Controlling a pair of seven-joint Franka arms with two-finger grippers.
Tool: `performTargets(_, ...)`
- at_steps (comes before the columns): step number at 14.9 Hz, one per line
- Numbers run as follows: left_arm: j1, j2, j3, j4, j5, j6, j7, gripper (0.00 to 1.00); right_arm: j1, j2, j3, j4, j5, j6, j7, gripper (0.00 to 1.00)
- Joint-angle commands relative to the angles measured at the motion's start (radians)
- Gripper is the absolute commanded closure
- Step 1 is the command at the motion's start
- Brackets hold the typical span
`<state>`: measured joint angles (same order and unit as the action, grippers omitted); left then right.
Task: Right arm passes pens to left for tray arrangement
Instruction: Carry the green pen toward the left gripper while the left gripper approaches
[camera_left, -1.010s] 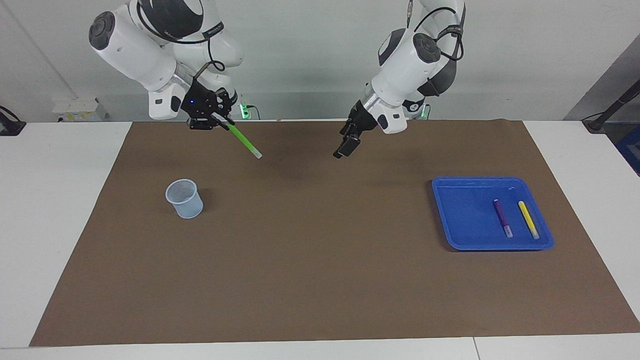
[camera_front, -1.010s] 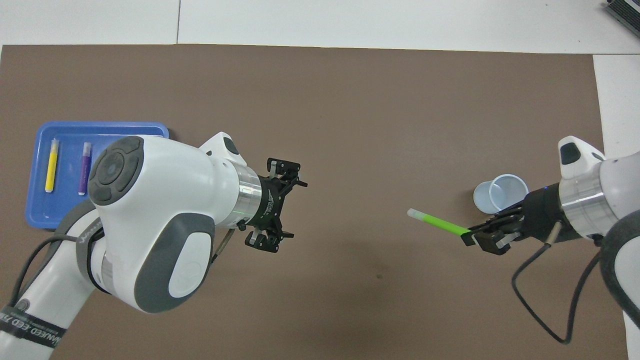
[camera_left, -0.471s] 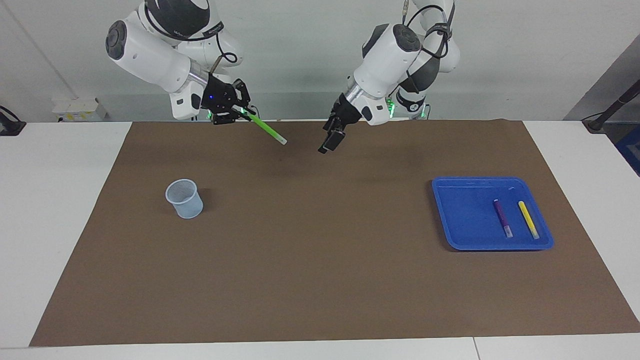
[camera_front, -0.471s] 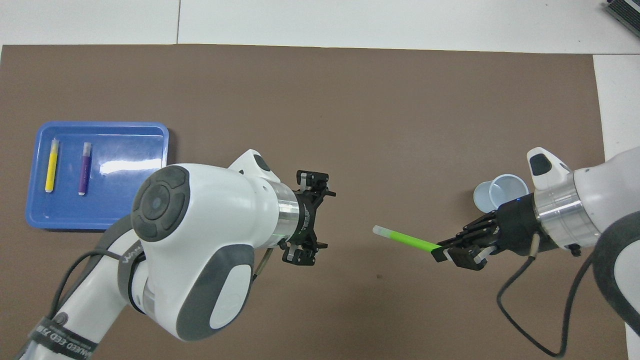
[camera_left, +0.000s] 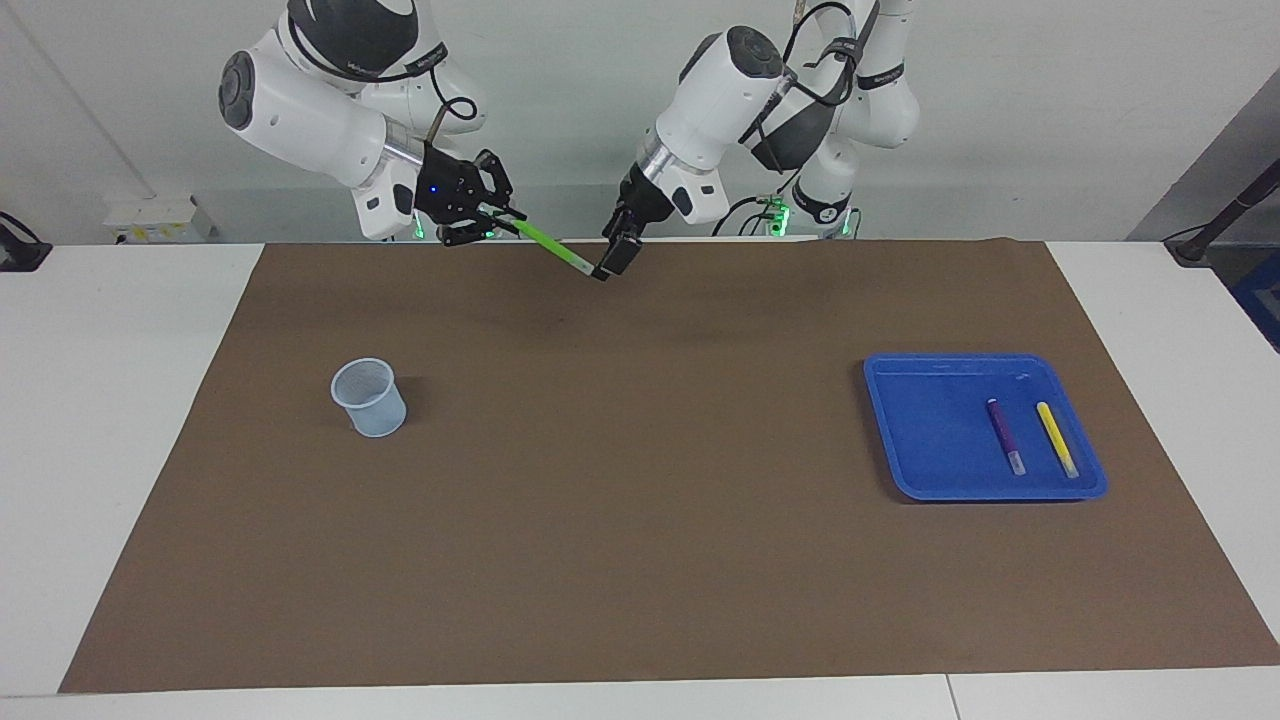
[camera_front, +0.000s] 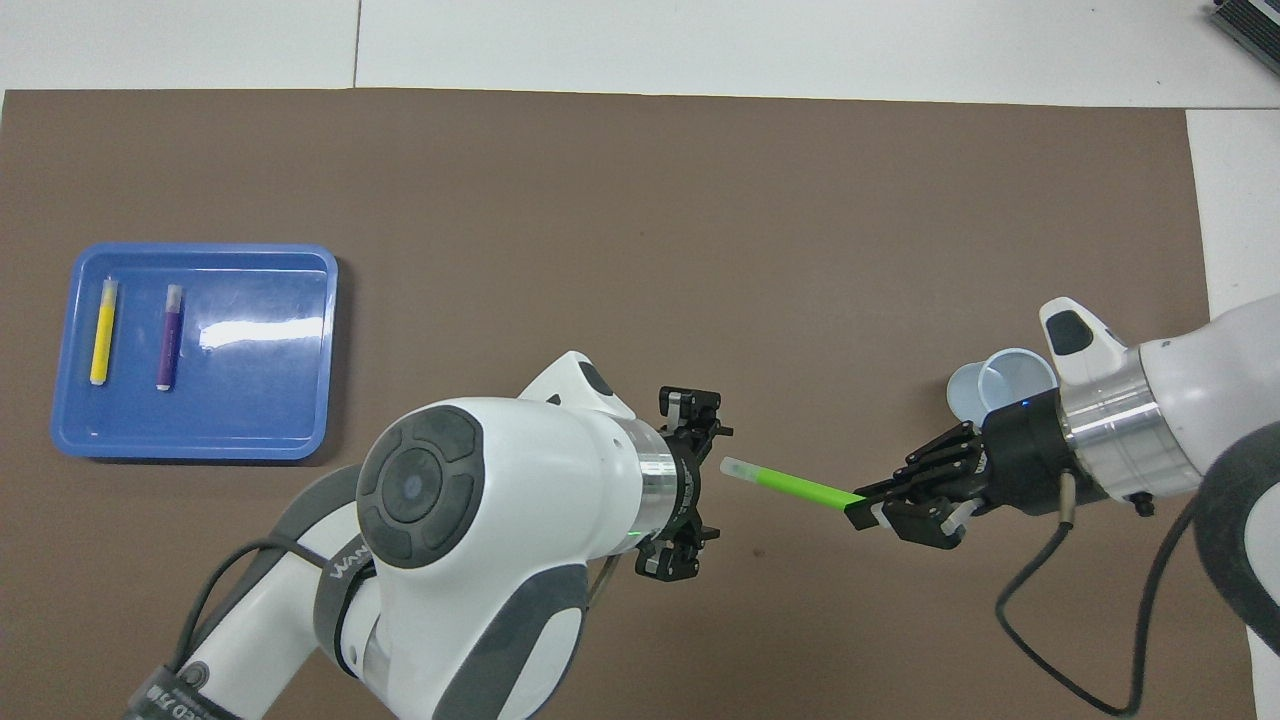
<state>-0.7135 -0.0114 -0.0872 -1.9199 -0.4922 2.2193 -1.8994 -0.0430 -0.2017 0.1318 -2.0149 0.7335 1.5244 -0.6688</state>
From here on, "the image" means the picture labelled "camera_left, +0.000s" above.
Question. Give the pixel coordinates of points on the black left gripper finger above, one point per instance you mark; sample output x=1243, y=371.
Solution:
x=620, y=258
x=612, y=228

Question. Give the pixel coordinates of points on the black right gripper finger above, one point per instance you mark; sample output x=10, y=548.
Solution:
x=495, y=182
x=465, y=235

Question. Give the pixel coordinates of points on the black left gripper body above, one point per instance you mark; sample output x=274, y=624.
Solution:
x=645, y=205

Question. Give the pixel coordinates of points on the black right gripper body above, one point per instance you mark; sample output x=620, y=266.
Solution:
x=448, y=190

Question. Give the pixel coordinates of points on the green pen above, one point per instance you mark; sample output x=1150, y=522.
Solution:
x=550, y=245

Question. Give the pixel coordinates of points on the purple pen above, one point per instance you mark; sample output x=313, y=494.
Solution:
x=1005, y=435

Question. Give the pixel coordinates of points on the yellow pen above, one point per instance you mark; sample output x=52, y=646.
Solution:
x=1056, y=438

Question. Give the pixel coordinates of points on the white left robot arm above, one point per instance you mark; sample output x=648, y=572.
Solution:
x=720, y=100

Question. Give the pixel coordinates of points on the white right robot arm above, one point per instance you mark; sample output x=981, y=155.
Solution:
x=300, y=110

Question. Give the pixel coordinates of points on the blue plastic tray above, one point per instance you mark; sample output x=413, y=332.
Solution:
x=940, y=430

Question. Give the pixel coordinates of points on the clear plastic cup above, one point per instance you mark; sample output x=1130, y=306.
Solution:
x=370, y=410

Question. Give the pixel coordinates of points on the brown table mat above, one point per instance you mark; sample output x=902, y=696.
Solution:
x=640, y=500

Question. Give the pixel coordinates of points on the white socket box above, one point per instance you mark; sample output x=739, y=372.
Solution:
x=160, y=215

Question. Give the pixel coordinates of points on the black clamp base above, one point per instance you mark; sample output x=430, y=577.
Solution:
x=20, y=255

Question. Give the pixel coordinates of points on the black stand leg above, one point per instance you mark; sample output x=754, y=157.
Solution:
x=1215, y=225

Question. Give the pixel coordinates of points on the blue crate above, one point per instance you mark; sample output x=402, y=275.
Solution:
x=1262, y=300

